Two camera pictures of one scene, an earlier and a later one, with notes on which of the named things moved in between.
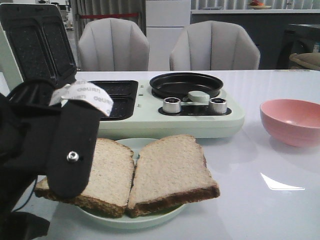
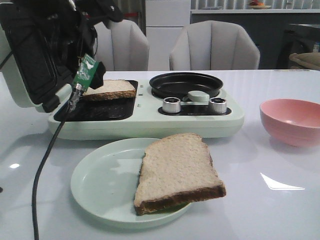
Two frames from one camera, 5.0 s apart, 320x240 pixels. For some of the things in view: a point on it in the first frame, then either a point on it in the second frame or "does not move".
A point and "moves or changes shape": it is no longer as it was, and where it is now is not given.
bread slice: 170,171 moves or changes shape
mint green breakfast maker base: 139,112 does not move
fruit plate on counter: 256,5 does not move
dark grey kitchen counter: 278,34 does not move
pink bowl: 291,122 does not move
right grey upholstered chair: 213,45 does not move
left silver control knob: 171,105 does not move
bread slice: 108,192 → 112,89
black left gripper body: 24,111 → 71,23
